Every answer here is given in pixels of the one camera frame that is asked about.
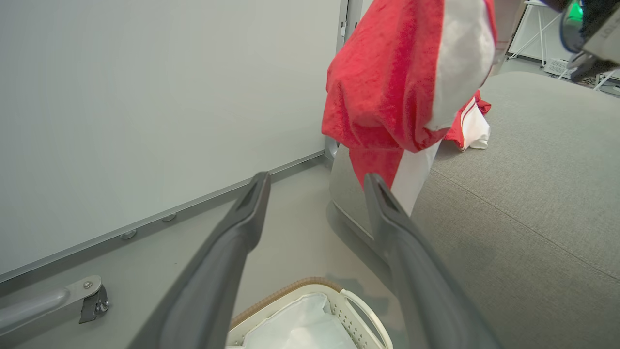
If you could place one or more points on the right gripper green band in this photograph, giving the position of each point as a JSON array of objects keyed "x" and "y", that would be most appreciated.
[{"x": 574, "y": 24}]

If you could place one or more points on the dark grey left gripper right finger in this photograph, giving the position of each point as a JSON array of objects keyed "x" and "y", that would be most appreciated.
[{"x": 426, "y": 291}]

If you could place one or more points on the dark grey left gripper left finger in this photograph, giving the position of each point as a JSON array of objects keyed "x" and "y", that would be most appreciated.
[{"x": 208, "y": 291}]

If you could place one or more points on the red and white terry garment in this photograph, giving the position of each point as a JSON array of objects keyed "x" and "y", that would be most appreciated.
[{"x": 382, "y": 82}]

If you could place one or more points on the white box on floor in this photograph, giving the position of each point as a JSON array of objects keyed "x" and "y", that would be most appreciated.
[{"x": 559, "y": 68}]

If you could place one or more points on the white laundry basket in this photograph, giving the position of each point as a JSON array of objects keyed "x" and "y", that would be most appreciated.
[{"x": 341, "y": 312}]

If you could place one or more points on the white fabric basket liner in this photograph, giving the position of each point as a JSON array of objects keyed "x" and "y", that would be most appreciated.
[{"x": 300, "y": 325}]

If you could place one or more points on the small black metal caster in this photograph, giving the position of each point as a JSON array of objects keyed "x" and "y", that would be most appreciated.
[{"x": 94, "y": 305}]

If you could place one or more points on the grey fabric covered table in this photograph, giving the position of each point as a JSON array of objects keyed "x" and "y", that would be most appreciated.
[{"x": 533, "y": 194}]

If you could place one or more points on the grey metal partition support leg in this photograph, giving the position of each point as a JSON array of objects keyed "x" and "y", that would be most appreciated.
[{"x": 34, "y": 303}]

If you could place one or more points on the white metal table frame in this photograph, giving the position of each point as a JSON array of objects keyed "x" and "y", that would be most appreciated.
[{"x": 537, "y": 29}]

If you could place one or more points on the round silver frame bolt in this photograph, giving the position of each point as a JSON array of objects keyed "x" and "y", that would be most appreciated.
[
  {"x": 168, "y": 217},
  {"x": 128, "y": 234}
]

